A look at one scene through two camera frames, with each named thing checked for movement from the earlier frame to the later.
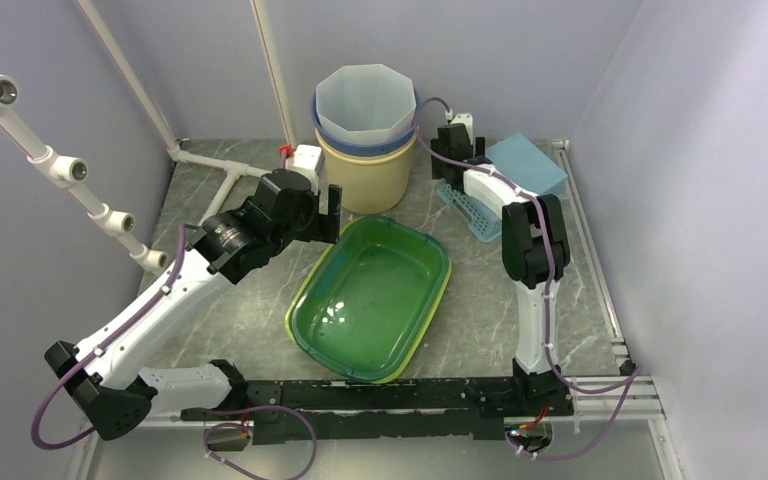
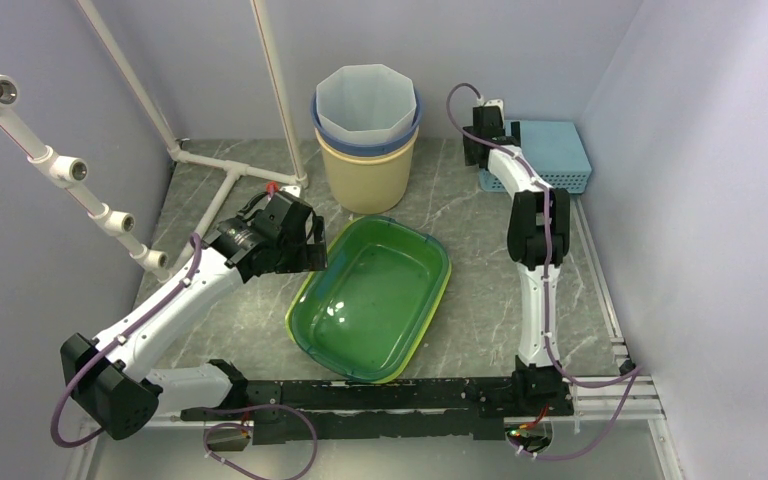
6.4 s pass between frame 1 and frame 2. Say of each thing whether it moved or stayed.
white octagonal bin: stayed
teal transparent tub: stayed
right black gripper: moved
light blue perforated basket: moved
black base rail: stayed
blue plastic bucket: stayed
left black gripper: moved
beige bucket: stayed
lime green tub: stayed
